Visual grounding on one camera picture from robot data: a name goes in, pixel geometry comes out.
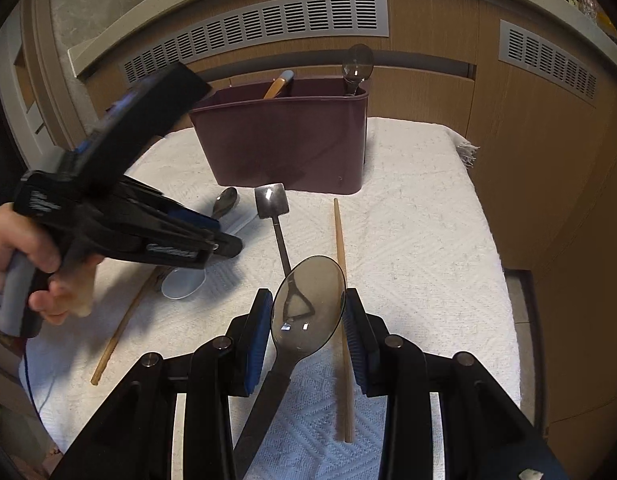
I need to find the white plastic spoon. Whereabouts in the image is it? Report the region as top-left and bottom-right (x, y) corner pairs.
(161, 203), (256, 300)

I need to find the small metal shovel spoon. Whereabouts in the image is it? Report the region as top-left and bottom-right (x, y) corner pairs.
(254, 183), (291, 275)

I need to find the wooden chopstick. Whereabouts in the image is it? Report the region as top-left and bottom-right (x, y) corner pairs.
(90, 266), (165, 386)
(333, 198), (355, 444)

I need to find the person's left hand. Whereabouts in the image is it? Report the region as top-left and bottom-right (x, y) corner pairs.
(0, 203), (103, 325)

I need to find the small steel smiley spoon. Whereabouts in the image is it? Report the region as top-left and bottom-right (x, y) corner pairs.
(211, 186), (239, 220)

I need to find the white textured cloth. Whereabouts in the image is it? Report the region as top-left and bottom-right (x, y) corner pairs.
(19, 118), (520, 479)

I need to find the maroon utensil holder box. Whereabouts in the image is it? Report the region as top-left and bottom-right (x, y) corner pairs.
(189, 77), (369, 195)

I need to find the dark spoon in holder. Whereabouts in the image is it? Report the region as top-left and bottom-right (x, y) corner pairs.
(342, 44), (374, 96)

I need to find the wooden cabinet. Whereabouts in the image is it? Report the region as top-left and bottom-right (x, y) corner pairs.
(72, 0), (617, 479)

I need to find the long grey vent grille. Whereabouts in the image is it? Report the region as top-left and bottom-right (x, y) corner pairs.
(120, 0), (389, 86)

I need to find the small grey vent grille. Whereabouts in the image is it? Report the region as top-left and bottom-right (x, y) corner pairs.
(498, 20), (598, 103)

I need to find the wooden handled utensil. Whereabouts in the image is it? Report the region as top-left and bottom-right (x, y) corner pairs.
(263, 70), (294, 100)

